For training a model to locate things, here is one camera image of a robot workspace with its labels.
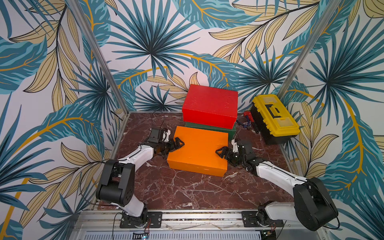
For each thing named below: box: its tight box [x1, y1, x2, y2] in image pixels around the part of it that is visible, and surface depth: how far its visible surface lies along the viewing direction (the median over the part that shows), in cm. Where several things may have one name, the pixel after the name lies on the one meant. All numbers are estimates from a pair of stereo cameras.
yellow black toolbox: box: [250, 94, 301, 145], surface depth 97 cm
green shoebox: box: [185, 122, 237, 144], surface depth 97 cm
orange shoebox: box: [167, 126, 229, 178], surface depth 86 cm
